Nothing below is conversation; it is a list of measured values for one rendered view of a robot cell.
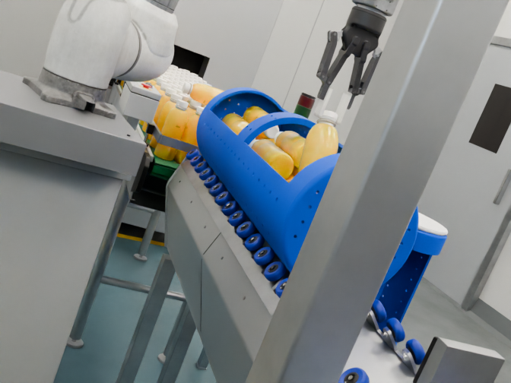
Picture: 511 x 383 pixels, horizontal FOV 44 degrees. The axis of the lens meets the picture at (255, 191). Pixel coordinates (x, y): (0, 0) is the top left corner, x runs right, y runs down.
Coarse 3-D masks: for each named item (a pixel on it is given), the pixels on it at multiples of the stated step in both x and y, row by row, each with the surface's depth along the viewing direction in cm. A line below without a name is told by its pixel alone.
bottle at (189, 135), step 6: (198, 114) 214; (192, 120) 214; (186, 126) 215; (192, 126) 213; (186, 132) 215; (192, 132) 214; (186, 138) 214; (192, 138) 214; (180, 150) 216; (180, 156) 216; (180, 162) 216
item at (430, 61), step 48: (432, 0) 50; (480, 0) 50; (384, 48) 55; (432, 48) 50; (480, 48) 52; (384, 96) 53; (432, 96) 52; (384, 144) 52; (432, 144) 53; (336, 192) 56; (384, 192) 53; (336, 240) 54; (384, 240) 55; (288, 288) 59; (336, 288) 55; (288, 336) 57; (336, 336) 57
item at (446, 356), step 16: (432, 352) 85; (448, 352) 83; (464, 352) 84; (480, 352) 85; (496, 352) 88; (432, 368) 84; (448, 368) 84; (464, 368) 85; (480, 368) 86; (496, 368) 86
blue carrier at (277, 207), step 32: (224, 96) 190; (256, 96) 198; (224, 128) 170; (256, 128) 153; (288, 128) 197; (224, 160) 162; (256, 160) 141; (320, 160) 121; (256, 192) 135; (288, 192) 120; (320, 192) 117; (256, 224) 139; (288, 224) 118; (416, 224) 125; (288, 256) 120
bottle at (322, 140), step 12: (324, 120) 132; (312, 132) 131; (324, 132) 130; (336, 132) 132; (312, 144) 130; (324, 144) 130; (336, 144) 131; (312, 156) 130; (324, 156) 129; (300, 168) 131
